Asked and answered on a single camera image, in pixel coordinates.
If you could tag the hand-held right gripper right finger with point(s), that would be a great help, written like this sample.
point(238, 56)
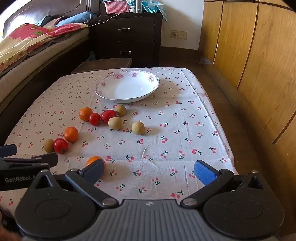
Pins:
point(203, 172)

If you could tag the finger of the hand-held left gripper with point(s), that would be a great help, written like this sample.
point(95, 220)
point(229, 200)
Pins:
point(34, 161)
point(8, 150)

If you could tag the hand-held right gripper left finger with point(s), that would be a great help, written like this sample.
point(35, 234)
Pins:
point(93, 170)

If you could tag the orange mandarin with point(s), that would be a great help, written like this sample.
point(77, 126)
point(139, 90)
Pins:
point(92, 160)
point(71, 134)
point(85, 113)

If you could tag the tan longan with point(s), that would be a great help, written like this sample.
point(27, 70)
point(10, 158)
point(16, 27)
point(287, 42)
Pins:
point(138, 127)
point(120, 109)
point(115, 123)
point(48, 145)

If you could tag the round red cherry tomato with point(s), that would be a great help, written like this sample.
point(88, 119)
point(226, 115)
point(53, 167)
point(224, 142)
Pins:
point(94, 118)
point(60, 145)

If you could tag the oval red tomato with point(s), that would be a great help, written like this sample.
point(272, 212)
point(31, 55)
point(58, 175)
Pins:
point(108, 115)

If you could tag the white floral bowl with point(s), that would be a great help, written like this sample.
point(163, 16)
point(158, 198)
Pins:
point(129, 88)

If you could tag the cherry print tablecloth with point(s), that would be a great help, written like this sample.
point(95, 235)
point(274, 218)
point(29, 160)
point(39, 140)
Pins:
point(161, 143)

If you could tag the bed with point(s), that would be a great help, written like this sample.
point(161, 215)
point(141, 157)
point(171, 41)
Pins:
point(34, 69)

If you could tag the dark wooden stool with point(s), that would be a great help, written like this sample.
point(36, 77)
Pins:
point(101, 64)

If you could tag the red yellow floral blanket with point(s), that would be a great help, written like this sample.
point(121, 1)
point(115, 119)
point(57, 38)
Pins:
point(27, 41)

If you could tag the paper scrap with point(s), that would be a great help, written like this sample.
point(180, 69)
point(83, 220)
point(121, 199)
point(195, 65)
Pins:
point(204, 60)

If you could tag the dark wooden nightstand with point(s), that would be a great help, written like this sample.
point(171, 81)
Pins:
point(124, 44)

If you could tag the blue pillow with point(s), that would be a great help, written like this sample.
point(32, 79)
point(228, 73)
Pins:
point(69, 20)

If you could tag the pink basket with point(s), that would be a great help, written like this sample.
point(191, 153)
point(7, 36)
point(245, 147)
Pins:
point(116, 7)

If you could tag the teal crumpled wrapping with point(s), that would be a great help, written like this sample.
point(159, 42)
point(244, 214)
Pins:
point(152, 8)

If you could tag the wall outlet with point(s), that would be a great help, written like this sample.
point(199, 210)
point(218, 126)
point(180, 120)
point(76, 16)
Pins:
point(178, 34)

